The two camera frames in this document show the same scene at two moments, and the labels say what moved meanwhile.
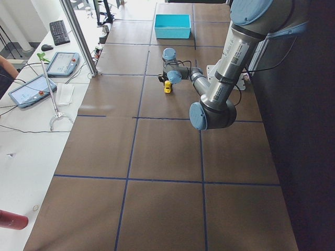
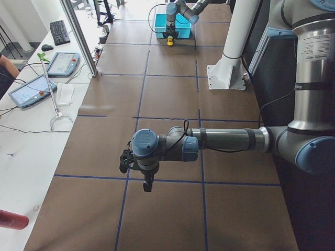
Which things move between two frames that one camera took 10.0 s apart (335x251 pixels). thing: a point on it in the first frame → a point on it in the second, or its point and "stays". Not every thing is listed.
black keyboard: (59, 32) stays
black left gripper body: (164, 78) → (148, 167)
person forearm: (8, 67) stays
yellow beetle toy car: (167, 87) → (170, 41)
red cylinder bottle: (8, 219) stays
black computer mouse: (45, 47) stays
